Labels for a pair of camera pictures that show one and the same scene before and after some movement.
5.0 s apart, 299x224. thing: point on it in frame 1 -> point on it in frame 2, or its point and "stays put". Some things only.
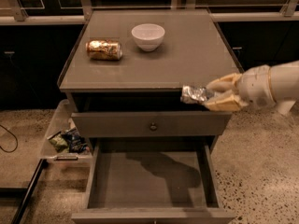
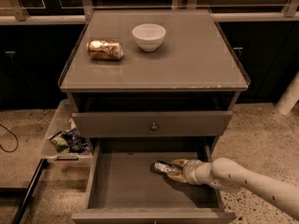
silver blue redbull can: [195, 94] -> [164, 166]
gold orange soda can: [104, 49] stays put
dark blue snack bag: [77, 144] stays put
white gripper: [256, 85] -> [191, 171]
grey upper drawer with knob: [147, 124] stays put
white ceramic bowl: [148, 36] stays put
